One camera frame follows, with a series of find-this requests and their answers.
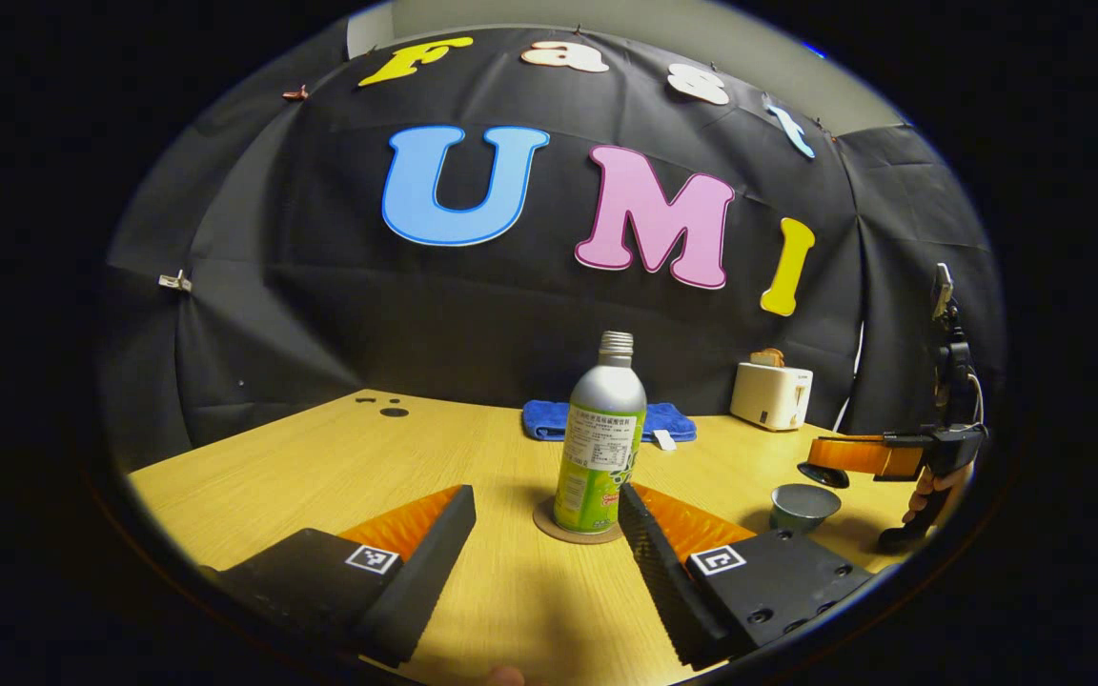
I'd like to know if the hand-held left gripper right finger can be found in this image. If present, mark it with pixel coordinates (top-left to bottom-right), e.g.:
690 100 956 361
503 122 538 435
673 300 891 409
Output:
618 481 879 671

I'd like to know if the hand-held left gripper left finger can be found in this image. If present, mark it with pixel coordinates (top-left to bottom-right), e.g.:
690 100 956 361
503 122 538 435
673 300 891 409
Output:
201 484 478 668

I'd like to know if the teal teacup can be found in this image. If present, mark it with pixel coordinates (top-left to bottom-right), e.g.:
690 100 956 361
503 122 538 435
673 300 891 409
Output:
770 483 843 535

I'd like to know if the round brown coaster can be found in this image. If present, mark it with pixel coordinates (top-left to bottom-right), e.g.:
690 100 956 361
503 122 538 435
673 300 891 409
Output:
532 495 624 546

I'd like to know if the silver green water bottle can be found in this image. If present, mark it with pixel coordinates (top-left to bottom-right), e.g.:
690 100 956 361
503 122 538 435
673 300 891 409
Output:
554 331 648 535

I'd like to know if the white toaster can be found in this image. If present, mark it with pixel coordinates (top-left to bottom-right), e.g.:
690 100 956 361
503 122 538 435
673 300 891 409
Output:
730 362 814 432

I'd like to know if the folded blue towel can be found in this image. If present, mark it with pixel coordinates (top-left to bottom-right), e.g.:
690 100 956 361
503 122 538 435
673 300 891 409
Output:
521 400 698 451

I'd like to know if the black backdrop cloth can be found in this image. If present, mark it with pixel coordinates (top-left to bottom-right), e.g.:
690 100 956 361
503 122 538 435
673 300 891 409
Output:
96 24 1006 473

